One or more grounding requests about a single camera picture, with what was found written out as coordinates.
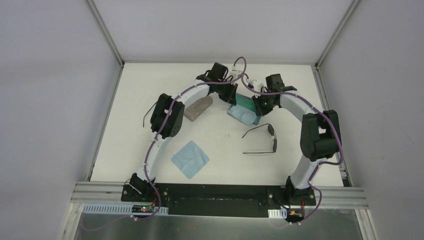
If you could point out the blue-green glasses case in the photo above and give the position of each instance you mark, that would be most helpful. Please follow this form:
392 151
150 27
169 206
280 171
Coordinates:
248 103

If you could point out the blue cleaning cloth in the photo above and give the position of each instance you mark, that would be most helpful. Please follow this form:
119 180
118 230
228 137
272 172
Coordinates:
242 114
190 159

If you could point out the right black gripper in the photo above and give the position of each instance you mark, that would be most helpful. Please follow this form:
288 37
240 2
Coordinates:
261 111

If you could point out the right white cable duct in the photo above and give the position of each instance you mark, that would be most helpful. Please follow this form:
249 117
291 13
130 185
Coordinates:
277 213

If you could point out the white cable duct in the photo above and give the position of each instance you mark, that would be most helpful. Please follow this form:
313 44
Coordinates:
277 213
119 209

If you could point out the left thin-frame sunglasses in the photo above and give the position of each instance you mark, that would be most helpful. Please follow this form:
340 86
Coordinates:
148 113

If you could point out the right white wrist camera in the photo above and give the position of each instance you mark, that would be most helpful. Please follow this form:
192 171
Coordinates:
256 85

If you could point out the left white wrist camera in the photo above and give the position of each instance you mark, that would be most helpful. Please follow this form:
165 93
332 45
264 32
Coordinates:
235 73

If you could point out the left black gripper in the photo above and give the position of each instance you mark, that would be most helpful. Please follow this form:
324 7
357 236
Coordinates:
228 93

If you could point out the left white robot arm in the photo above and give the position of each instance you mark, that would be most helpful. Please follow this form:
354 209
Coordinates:
166 122

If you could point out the right thin-frame sunglasses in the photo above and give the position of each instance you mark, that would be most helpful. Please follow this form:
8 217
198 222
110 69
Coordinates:
261 140

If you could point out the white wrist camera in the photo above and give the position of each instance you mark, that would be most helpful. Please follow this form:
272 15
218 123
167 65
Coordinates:
256 85
235 73

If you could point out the aluminium front rail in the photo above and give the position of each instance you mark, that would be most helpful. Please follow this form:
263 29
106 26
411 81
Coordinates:
333 197

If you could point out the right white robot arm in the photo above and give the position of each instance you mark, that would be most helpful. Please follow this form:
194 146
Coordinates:
319 136

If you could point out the thin-frame sunglasses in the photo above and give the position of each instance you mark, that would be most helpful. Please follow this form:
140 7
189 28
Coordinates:
148 113
261 140

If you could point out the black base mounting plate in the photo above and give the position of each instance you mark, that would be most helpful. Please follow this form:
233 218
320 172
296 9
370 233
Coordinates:
245 201

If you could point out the left white cable duct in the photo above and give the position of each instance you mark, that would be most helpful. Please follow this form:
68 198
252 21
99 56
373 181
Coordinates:
119 209

